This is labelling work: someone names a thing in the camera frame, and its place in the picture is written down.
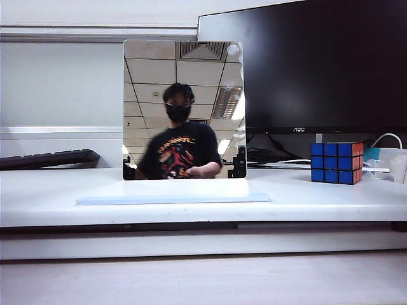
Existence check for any square frameless mirror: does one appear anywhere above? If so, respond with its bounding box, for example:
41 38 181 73
122 40 248 181

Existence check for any Rubik's cube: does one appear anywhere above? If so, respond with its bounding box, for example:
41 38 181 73
310 142 365 186

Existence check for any black AOC computer monitor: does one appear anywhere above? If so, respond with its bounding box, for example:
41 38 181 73
197 0 407 135

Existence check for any black computer keyboard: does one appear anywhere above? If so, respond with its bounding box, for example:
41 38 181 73
0 148 101 172

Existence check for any clear plastic bag with teal print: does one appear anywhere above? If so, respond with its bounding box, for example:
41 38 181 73
361 147 407 184

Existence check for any light blue mirror base plate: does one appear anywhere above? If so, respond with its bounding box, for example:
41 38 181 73
76 192 271 206

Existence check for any black cable bundle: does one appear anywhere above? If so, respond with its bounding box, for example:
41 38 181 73
246 132 313 167

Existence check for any aluminium partition rail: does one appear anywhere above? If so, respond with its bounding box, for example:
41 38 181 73
0 25 198 43
0 126 124 141

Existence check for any white cable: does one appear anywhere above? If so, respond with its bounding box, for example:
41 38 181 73
369 133 404 150

